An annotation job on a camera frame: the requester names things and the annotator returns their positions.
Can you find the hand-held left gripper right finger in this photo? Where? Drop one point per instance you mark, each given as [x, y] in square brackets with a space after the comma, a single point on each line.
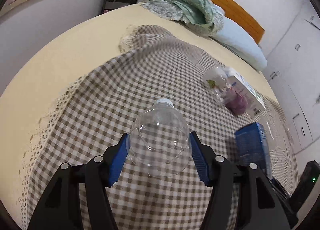
[200, 162]

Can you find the white wardrobe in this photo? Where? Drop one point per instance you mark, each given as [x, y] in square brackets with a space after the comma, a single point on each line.
[295, 70]

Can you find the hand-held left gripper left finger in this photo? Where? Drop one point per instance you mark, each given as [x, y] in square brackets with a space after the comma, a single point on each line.
[118, 160]

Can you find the light blue pillow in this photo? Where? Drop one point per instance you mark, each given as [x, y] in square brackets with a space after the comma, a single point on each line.
[240, 45]

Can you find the green floral quilt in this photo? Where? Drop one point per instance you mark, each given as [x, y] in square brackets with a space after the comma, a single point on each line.
[185, 7]

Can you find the clear plastic bag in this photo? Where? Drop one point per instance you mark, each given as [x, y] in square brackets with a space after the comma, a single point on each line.
[225, 87]

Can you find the blue and white cardboard box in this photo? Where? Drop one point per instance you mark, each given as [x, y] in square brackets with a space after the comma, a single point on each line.
[255, 105]

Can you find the brown checkered lace-edged blanket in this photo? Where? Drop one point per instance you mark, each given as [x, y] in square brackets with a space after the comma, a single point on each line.
[100, 95]

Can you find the pale yellow bed sheet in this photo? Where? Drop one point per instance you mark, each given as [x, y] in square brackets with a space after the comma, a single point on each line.
[62, 45]

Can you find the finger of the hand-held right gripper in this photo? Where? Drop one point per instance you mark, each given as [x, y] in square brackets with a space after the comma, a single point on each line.
[250, 142]

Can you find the clear plastic bottle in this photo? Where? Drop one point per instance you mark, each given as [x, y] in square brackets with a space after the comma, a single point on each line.
[160, 145]

